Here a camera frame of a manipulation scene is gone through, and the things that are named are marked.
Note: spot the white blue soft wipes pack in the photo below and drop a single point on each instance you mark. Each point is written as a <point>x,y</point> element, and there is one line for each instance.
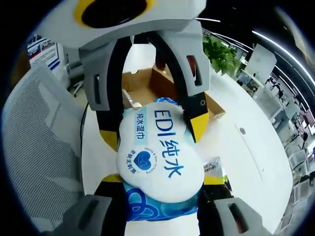
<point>157,152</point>

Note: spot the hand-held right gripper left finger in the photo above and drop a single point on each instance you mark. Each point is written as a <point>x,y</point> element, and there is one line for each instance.
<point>103,209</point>

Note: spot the brown cardboard shoe box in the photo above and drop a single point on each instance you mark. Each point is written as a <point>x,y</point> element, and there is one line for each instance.
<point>140,84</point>

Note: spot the silver foil packet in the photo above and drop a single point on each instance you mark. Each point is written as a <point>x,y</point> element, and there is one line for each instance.
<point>214,166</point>

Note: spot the person's left hand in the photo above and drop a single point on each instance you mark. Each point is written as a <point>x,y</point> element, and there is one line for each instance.
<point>162,61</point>

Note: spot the white mesh office chair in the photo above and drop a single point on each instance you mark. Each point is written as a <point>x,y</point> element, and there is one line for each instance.
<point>37,135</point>

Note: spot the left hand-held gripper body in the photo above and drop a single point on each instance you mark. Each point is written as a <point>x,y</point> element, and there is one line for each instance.
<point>118,14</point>

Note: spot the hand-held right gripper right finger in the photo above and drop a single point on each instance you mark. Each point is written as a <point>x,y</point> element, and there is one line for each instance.
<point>219,214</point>

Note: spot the green potted plant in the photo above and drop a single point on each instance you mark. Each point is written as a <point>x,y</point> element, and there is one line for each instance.
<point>219,54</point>

